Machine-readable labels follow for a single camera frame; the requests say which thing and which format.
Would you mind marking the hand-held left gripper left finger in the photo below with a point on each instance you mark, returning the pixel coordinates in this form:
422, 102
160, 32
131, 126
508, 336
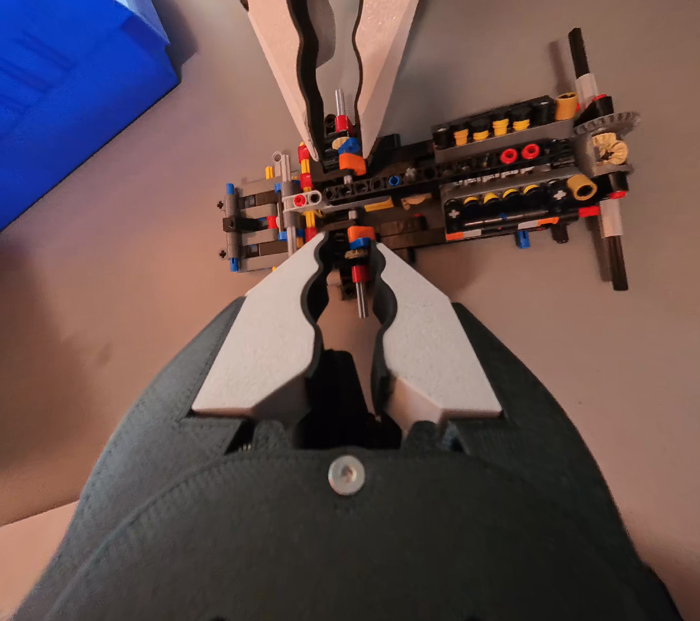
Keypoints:
257, 353

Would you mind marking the multicoloured lego technic model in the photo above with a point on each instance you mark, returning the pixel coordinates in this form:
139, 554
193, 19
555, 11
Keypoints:
383, 188

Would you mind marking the large blue plastic bin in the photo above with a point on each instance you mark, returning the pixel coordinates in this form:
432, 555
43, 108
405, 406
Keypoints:
65, 84

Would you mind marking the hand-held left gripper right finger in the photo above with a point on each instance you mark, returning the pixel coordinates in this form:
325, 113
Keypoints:
437, 353

